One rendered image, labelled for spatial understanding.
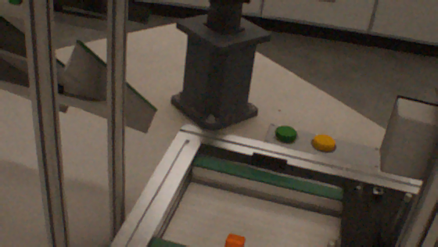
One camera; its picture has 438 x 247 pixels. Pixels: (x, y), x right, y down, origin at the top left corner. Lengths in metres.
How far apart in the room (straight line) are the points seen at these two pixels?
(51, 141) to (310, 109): 0.83
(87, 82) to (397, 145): 0.38
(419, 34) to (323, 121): 2.87
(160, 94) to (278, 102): 0.28
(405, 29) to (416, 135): 3.48
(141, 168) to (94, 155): 0.10
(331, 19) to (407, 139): 3.38
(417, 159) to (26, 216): 0.63
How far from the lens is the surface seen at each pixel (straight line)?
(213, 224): 0.82
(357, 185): 0.87
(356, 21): 3.91
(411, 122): 0.52
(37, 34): 0.48
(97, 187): 0.96
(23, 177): 1.00
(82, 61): 0.65
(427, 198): 0.54
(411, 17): 3.98
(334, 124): 1.22
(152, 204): 0.79
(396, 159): 0.55
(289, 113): 1.22
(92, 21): 0.66
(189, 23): 1.10
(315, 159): 0.92
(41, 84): 0.50
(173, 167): 0.86
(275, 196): 0.88
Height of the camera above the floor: 1.48
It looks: 33 degrees down
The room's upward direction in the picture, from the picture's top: 8 degrees clockwise
